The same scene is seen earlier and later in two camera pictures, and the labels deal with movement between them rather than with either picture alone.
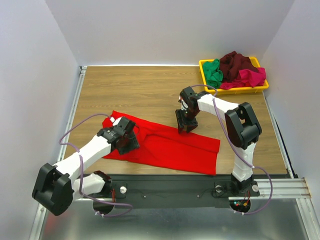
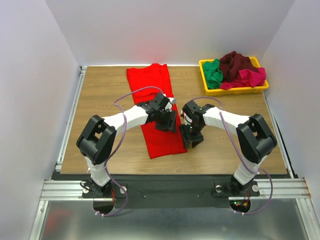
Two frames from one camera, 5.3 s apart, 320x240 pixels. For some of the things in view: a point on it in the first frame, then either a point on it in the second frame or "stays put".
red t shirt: (193, 151) -> (155, 75)
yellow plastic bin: (264, 84) stays put
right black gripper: (186, 122) -> (190, 136)
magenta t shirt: (253, 78) stays put
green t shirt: (213, 75) stays put
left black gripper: (133, 145) -> (170, 125)
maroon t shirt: (231, 63) stays put
